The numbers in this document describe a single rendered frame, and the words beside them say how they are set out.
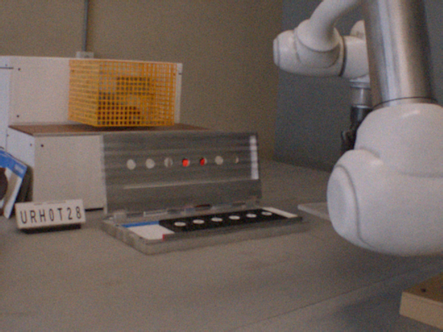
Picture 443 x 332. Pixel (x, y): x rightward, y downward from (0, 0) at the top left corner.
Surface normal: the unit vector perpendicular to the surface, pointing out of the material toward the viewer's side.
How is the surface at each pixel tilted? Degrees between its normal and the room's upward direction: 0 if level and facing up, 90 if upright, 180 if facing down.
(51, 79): 90
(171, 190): 78
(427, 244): 126
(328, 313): 0
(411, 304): 90
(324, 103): 90
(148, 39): 90
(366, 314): 0
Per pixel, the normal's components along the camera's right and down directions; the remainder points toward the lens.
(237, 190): 0.59, -0.04
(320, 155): -0.76, 0.06
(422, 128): -0.02, -0.24
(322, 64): 0.10, 0.75
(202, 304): 0.06, -0.99
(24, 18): 0.65, 0.15
